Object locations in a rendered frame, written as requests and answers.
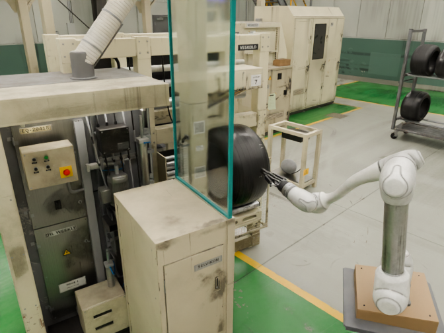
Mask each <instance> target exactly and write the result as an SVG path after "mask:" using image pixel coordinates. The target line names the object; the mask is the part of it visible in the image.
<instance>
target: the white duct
mask: <svg viewBox="0 0 444 333"><path fill-rule="evenodd" d="M136 1H137V0H109V1H108V2H107V4H106V5H105V6H104V8H103V9H102V11H101V12H100V14H99V15H98V17H97V19H96V20H95V21H94V23H93V24H92V26H91V27H90V29H89V31H88V32H87V33H86V34H85V36H84V38H83V39H82V40H81V41H82V42H80V44H79V45H78V47H77V49H76V50H75V51H76V52H86V54H87V56H86V58H87V59H86V60H85V62H87V63H89V64H91V65H93V64H95V62H96V61H97V59H98V57H99V56H100V55H101V54H102V52H103V50H104V49H105V47H106V46H107V44H108V43H109V41H110V40H111V39H112V37H113V35H114V34H115V32H116V31H117V29H118V28H119V27H120V25H121V24H122V22H123V21H124V19H125V18H126V16H127V14H128V13H129V12H130V10H131V8H132V7H133V5H134V4H135V2H136Z"/></svg>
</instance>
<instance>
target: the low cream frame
mask: <svg viewBox="0 0 444 333"><path fill-rule="evenodd" d="M280 126H282V127H280ZM287 126H292V127H295V128H300V129H303V130H308V131H311V132H308V131H303V130H300V129H295V128H288V129H287ZM273 130H276V131H281V132H282V135H281V153H280V163H279V167H278V168H275V169H273V170H271V173H273V172H274V173H276V174H278V175H280V176H282V177H284V178H286V179H287V181H288V182H291V183H293V184H294V185H296V186H297V187H298V188H302V189H304V188H305V187H307V186H309V185H311V184H312V185H311V186H312V187H313V188H315V187H316V182H317V176H318V165H319V159H320V147H321V141H322V129H318V128H313V127H310V126H305V125H302V124H297V123H294V122H289V121H286V120H284V121H281V122H278V123H274V124H270V125H268V147H267V152H268V156H269V157H271V156H272V141H273ZM315 135H317V137H316V149H315V155H314V167H313V177H312V176H308V175H307V174H308V173H309V168H306V162H307V149H308V142H309V139H310V137H312V136H315ZM286 139H290V140H292V141H296V142H299V143H301V142H303V148H302V155H301V168H300V169H299V170H298V171H296V170H297V165H296V163H295V161H293V160H291V159H285V145H286ZM299 171H300V172H299Z"/></svg>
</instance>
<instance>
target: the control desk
mask: <svg viewBox="0 0 444 333"><path fill-rule="evenodd" d="M114 203H115V209H116V220H117V226H118V237H119V243H120V254H121V259H122V270H123V277H124V287H125V293H126V304H127V310H128V320H129V331H130V333H233V290H234V267H235V217H234V216H232V218H231V219H228V218H226V217H225V216H224V215H223V214H222V213H220V212H219V211H217V210H216V209H215V208H214V207H213V206H211V205H210V204H208V203H207V202H206V201H205V200H203V199H202V198H201V197H199V196H198V195H197V194H196V193H195V192H193V191H192V190H191V189H189V188H188V187H187V186H185V185H184V184H183V183H181V181H179V180H178V179H177V178H175V179H174V180H173V179H171V180H166V181H163V182H158V183H154V184H150V185H146V186H142V187H138V188H133V189H130V190H125V191H122V192H116V193H114Z"/></svg>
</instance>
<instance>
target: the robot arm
mask: <svg viewBox="0 0 444 333"><path fill-rule="evenodd" d="M424 163H425V161H424V158H423V157H422V154H421V153H420V152H419V151H417V150H405V151H401V152H398V153H395V154H392V155H389V156H387V157H385V158H383V159H381V160H379V161H377V162H376V163H373V164H372V165H370V166H369V167H367V168H365V169H363V170H361V171H359V172H357V173H355V174H354V175H352V176H351V177H349V178H348V179H347V180H346V181H345V182H344V183H343V184H342V185H341V186H340V187H339V188H337V189H336V190H335V191H334V192H331V193H329V194H325V193H324V192H315V193H310V192H308V191H306V190H304V189H302V188H298V187H297V186H296V185H294V184H293V183H291V182H288V181H287V179H286V178H284V177H282V176H280V175H278V174H276V173H274V172H273V173H270V172H268V171H267V170H266V169H264V168H261V171H260V172H261V173H262V174H263V175H264V176H265V178H264V179H265V180H266V181H267V183H268V184H269V185H270V187H272V186H275V187H276V188H278V190H279V191H280V192H281V193H282V195H283V196H285V197H286V198H287V199H288V200H289V201H290V202H291V203H292V204H293V205H294V206H295V207H296V208H298V209H300V210H301V211H304V212H307V213H324V212H325V211H326V210H327V209H328V208H329V207H330V204H332V203H334V202H336V201H338V200H340V199H341V198H343V197H344V196H345V195H346V194H348V193H349V192H351V191H352V190H353V189H355V188H357V187H358V186H360V185H362V184H366V183H369V182H376V181H379V188H380V193H381V198H382V200H383V201H384V215H383V247H382V256H381V261H380V265H379V267H378V268H377V269H376V270H375V279H374V286H373V301H374V303H375V305H376V307H377V308H378V309H379V310H380V311H381V312H382V313H385V314H386V315H399V314H400V313H401V312H403V311H404V310H405V308H406V307H407V306H408V307H409V306H410V305H411V301H410V288H411V284H410V283H411V280H412V274H413V268H414V262H413V259H412V256H411V255H410V253H409V252H408V251H407V250H406V236H407V226H408V207H409V203H410V202H411V201H412V199H413V196H414V190H415V186H416V171H417V170H420V169H421V168H422V167H423V165H424Z"/></svg>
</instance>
